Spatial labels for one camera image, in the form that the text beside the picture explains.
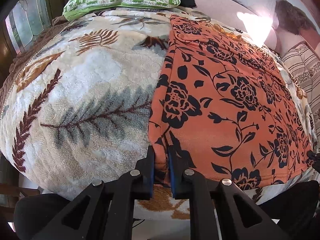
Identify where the orange black floral garment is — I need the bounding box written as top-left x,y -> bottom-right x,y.
148,15 -> 313,190

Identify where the leaf pattern fleece blanket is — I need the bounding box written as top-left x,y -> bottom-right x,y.
1,8 -> 318,220

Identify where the striped floral pillow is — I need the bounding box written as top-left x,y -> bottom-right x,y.
281,42 -> 320,113

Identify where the brown fuzzy cushion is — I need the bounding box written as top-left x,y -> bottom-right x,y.
275,0 -> 316,35

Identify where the pink bolster cushion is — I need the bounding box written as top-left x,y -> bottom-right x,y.
195,0 -> 277,49

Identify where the wooden stained glass door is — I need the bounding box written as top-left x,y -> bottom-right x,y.
1,0 -> 67,82

